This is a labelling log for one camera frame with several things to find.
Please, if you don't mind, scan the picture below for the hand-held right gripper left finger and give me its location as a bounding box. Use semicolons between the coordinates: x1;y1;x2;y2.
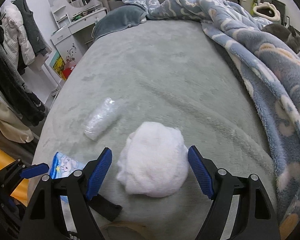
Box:
20;147;113;240

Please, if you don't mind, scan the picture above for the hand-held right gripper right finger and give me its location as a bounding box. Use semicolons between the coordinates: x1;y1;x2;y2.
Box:
187;145;282;240

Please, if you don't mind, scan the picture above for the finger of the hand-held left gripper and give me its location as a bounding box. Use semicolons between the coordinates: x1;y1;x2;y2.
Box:
20;162;50;179

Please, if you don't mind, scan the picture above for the blue tissue packet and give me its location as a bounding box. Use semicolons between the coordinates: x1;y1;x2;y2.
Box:
48;151;87;205

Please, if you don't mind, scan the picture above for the large white tissue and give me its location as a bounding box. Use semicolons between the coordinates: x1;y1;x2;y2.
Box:
116;121;189;198

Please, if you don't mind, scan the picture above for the clear plastic bag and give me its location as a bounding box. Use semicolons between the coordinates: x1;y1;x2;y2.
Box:
84;97;120;140

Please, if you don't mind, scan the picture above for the brown tape roll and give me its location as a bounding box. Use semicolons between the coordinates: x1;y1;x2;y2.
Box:
100;221;150;240

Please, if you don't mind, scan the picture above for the cream hanging coat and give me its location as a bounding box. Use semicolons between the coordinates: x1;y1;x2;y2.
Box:
0;75;35;144

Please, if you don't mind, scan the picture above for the black fleece garment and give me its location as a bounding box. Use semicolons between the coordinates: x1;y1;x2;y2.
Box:
0;12;47;127

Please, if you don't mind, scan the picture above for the red and yellow box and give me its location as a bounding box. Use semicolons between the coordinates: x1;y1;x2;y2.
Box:
49;51;77;81

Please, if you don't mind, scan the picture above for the bed with grey-green sheet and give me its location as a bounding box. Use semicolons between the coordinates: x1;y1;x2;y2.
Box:
27;12;290;240

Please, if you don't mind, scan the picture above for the blue cloud patterned blanket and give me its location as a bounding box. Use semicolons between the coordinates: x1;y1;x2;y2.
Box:
114;0;300;240

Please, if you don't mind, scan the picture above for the white jacket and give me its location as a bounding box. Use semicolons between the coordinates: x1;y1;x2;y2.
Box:
0;4;37;65

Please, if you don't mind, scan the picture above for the dark grey knit garment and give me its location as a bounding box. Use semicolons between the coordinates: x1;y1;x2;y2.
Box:
14;0;52;55

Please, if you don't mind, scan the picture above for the white vanity desk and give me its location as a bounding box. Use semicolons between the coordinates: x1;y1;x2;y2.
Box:
50;0;108;63

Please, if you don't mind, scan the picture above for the grey-blue pillow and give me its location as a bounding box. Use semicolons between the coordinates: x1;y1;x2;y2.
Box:
94;5;147;42

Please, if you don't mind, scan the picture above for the grey cat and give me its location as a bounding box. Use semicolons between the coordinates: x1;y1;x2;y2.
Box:
261;24;300;54

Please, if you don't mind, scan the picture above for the cream cat bed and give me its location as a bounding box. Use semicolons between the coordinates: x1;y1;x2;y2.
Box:
252;2;280;23

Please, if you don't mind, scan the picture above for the black chair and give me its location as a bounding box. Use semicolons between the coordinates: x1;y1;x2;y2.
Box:
260;0;288;25

